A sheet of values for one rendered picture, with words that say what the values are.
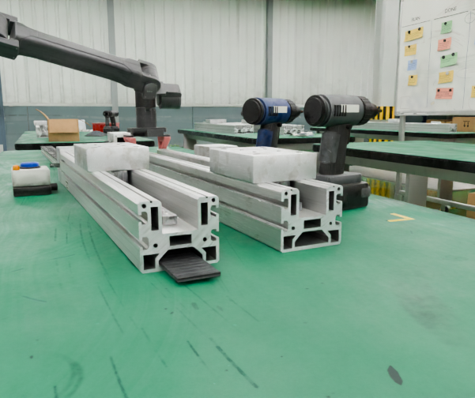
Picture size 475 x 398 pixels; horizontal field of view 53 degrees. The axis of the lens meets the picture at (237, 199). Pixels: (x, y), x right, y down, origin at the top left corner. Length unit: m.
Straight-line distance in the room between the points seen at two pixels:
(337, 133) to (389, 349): 0.58
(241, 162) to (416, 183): 2.75
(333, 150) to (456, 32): 3.26
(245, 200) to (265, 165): 0.07
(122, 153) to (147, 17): 11.92
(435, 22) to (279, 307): 3.92
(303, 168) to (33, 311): 0.42
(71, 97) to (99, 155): 11.46
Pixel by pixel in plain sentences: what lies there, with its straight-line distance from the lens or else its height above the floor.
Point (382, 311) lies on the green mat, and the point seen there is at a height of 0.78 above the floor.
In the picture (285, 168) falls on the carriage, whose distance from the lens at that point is 0.70.
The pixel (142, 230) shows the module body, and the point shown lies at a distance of 0.55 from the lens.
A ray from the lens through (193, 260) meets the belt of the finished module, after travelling 0.58.
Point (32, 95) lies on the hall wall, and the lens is 12.30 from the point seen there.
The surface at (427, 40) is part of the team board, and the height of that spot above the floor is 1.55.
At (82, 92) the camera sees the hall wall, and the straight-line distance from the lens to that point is 12.35.
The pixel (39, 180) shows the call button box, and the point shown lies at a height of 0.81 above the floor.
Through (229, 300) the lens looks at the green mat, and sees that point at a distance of 0.48.
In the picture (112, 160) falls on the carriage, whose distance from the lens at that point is 0.86.
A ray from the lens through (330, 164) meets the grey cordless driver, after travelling 0.92.
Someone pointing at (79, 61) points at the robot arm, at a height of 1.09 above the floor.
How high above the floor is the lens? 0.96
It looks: 10 degrees down
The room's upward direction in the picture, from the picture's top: straight up
